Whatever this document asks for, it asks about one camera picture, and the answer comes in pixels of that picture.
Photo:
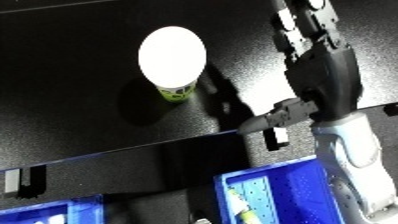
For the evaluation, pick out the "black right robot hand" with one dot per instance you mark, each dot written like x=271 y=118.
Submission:
x=326 y=76

